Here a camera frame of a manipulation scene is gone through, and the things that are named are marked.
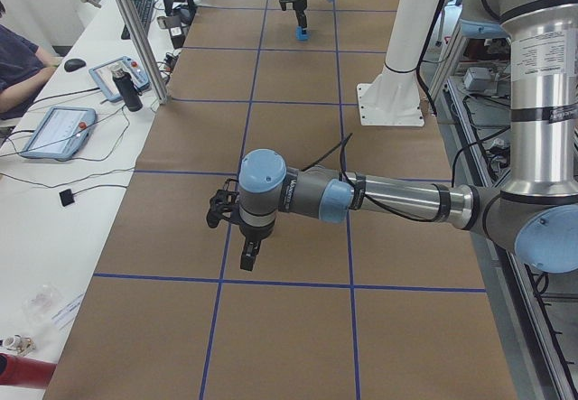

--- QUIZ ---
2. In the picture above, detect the red cylinder object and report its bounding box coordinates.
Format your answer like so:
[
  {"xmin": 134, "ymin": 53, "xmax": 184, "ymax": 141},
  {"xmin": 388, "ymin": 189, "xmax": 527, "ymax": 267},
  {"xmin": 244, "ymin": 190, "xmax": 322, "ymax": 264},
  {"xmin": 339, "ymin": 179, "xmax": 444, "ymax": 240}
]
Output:
[{"xmin": 1, "ymin": 353, "xmax": 57, "ymax": 389}]

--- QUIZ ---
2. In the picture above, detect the far teach pendant tablet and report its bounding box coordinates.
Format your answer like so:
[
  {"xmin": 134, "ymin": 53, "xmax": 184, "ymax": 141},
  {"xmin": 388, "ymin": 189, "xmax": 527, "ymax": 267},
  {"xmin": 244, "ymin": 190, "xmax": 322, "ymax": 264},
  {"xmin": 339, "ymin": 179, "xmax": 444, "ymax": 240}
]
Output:
[{"xmin": 89, "ymin": 56, "xmax": 150, "ymax": 102}]

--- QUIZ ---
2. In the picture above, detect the black keyboard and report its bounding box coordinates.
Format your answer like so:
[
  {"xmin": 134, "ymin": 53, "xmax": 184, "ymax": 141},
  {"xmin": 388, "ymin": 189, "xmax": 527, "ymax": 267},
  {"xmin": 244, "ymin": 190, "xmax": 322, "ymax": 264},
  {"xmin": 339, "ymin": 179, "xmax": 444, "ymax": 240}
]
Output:
[{"xmin": 133, "ymin": 0, "xmax": 155, "ymax": 37}]

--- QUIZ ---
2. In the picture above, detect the teach pendant tablet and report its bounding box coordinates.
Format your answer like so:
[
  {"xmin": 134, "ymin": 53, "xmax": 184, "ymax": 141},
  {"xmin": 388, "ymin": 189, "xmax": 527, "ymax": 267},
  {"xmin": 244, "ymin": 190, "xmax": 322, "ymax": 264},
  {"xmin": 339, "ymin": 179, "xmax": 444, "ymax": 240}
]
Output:
[
  {"xmin": 20, "ymin": 106, "xmax": 97, "ymax": 160},
  {"xmin": 89, "ymin": 56, "xmax": 150, "ymax": 102}
]

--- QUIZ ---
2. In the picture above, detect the black water bottle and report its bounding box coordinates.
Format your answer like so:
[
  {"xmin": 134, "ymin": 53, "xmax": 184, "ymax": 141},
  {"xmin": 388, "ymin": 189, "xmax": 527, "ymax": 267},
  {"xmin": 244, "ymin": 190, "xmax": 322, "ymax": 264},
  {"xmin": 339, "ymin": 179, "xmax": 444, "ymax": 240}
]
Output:
[{"xmin": 110, "ymin": 63, "xmax": 143, "ymax": 112}]

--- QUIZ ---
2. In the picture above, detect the clear plastic bag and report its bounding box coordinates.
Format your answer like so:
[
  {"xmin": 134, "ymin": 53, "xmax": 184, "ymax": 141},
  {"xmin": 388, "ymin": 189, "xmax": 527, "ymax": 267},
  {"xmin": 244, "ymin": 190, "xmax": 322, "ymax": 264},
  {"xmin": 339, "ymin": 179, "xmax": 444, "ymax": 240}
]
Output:
[{"xmin": 22, "ymin": 284, "xmax": 62, "ymax": 324}]

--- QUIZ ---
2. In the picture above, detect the black computer mouse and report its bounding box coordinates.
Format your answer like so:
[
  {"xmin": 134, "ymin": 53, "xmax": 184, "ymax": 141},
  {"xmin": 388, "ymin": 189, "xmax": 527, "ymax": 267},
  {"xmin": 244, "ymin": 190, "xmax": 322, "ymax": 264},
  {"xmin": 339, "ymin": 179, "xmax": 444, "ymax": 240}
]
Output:
[{"xmin": 63, "ymin": 58, "xmax": 87, "ymax": 73}]

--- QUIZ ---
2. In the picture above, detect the seated person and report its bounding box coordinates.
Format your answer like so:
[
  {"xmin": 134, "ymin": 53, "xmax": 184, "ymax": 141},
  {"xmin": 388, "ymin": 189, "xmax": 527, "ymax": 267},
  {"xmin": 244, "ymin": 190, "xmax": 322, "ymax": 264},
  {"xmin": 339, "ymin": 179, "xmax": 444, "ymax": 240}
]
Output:
[{"xmin": 1, "ymin": 25, "xmax": 61, "ymax": 120}]

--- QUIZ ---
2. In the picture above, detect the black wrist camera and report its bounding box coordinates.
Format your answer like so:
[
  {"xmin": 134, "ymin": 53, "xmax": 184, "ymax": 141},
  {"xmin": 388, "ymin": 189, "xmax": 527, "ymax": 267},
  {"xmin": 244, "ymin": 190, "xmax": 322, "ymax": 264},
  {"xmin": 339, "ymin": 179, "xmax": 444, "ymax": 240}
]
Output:
[
  {"xmin": 206, "ymin": 189, "xmax": 240, "ymax": 228},
  {"xmin": 278, "ymin": 0, "xmax": 292, "ymax": 11}
]

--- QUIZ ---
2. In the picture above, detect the small black square pad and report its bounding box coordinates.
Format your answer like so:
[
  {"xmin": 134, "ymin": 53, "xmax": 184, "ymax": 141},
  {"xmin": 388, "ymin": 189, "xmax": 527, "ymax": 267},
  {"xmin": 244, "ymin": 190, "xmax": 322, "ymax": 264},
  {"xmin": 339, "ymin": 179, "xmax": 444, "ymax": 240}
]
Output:
[{"xmin": 59, "ymin": 189, "xmax": 75, "ymax": 207}]

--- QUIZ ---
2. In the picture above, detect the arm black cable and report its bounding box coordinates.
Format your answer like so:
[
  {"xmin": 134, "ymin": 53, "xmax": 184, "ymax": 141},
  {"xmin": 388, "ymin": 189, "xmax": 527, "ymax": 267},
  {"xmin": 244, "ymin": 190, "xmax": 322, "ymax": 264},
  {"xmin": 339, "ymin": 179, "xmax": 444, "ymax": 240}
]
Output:
[{"xmin": 301, "ymin": 132, "xmax": 446, "ymax": 223}]

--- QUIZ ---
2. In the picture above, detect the blue foam block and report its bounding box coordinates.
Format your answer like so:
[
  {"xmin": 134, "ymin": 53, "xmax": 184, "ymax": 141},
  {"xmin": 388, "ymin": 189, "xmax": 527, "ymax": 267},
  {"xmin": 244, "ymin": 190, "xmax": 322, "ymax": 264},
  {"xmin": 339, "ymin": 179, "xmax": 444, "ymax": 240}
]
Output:
[{"xmin": 295, "ymin": 26, "xmax": 309, "ymax": 42}]

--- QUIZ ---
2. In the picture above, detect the aluminium frame post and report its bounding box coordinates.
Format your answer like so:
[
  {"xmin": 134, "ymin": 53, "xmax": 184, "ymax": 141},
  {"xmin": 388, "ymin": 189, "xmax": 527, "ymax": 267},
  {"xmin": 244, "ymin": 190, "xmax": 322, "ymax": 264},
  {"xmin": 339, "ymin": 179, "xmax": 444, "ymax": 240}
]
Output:
[{"xmin": 116, "ymin": 0, "xmax": 169, "ymax": 105}]

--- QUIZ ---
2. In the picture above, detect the near teach pendant tablet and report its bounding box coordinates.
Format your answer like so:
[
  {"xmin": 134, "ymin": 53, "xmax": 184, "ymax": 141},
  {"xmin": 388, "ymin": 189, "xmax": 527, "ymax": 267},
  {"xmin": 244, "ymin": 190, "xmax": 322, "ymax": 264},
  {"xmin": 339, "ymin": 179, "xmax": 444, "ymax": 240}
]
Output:
[{"xmin": 20, "ymin": 106, "xmax": 97, "ymax": 160}]

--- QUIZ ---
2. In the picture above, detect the white pedestal base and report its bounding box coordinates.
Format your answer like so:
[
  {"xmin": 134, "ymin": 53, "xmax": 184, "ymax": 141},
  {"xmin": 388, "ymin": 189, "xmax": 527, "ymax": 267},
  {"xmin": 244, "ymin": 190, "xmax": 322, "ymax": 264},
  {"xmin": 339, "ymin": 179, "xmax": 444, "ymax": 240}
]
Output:
[{"xmin": 357, "ymin": 0, "xmax": 440, "ymax": 127}]

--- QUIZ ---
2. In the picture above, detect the brown paper table cover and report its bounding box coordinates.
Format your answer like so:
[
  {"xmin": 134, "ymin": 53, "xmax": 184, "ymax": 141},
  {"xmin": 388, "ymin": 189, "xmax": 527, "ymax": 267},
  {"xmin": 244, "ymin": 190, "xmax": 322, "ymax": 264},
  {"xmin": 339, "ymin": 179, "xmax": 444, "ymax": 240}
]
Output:
[{"xmin": 46, "ymin": 0, "xmax": 517, "ymax": 399}]

